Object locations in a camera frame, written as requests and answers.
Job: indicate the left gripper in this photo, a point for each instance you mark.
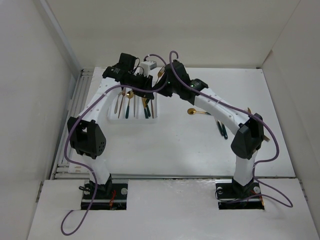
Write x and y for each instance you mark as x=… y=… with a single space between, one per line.
x=147 y=80

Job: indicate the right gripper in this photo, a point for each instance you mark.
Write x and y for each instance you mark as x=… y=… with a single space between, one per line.
x=163 y=92

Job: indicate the silver spoon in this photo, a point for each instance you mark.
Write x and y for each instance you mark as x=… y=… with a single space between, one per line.
x=134 y=106

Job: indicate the gold fork green handle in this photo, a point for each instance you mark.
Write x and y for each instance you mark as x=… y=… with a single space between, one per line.
x=160 y=74

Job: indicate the gold spoon green handle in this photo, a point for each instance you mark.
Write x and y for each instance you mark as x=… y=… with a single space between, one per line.
x=129 y=95
x=222 y=129
x=193 y=111

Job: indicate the rose gold knife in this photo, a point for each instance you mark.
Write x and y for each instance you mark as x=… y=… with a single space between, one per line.
x=152 y=109

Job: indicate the rose gold fork long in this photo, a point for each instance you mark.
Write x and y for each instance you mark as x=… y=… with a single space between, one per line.
x=122 y=103

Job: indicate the silver rose fork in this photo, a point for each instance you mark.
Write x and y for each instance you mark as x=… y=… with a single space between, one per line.
x=117 y=102

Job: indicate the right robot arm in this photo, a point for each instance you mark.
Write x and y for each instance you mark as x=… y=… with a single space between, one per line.
x=248 y=130

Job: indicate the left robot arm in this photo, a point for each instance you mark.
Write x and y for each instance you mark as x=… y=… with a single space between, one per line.
x=85 y=134

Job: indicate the white cutlery tray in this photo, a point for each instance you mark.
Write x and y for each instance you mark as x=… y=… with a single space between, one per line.
x=132 y=110

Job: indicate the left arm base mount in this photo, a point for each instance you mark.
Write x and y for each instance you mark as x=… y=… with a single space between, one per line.
x=114 y=199

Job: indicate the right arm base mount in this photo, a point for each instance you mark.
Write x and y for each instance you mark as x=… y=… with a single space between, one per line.
x=229 y=199

